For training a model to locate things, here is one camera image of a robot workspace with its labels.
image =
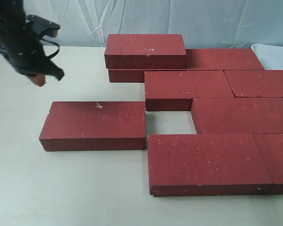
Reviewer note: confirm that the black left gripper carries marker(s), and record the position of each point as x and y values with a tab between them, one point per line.
22	48

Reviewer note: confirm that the red brick second row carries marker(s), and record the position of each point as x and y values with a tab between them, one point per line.
255	83
175	90

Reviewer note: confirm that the red brick stacked top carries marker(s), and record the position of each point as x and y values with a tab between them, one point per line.
145	51

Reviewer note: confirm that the red brick third row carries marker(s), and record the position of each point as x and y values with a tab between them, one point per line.
255	115

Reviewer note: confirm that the red brick back row right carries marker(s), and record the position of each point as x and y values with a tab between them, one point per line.
222	59

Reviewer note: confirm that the white backdrop curtain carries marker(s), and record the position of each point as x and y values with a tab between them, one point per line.
202	23

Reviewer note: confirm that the white plastic tray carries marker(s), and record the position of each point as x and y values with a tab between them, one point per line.
271	57

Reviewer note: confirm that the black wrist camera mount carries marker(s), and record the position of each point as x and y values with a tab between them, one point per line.
43	27

